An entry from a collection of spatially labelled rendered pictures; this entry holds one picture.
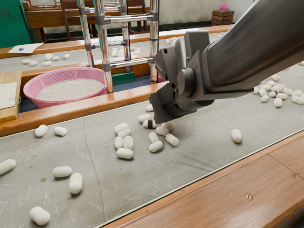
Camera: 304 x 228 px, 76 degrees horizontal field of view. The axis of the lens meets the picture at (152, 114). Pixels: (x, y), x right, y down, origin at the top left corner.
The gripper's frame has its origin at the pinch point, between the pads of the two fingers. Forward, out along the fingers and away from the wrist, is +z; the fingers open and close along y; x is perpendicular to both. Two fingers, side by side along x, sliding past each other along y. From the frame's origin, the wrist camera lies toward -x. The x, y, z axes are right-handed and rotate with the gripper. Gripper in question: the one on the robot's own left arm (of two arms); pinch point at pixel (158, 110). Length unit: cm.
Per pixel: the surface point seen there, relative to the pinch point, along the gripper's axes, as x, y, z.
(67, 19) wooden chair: -153, -7, 190
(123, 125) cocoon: 1.3, 10.7, -1.9
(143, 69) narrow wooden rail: -22.7, -15.0, 34.9
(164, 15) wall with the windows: -286, -291, 402
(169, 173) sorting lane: 12.8, 7.4, -12.3
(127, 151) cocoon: 6.7, 12.9, -8.1
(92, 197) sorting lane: 11.6, 21.3, -11.0
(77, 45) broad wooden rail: -50, 8, 59
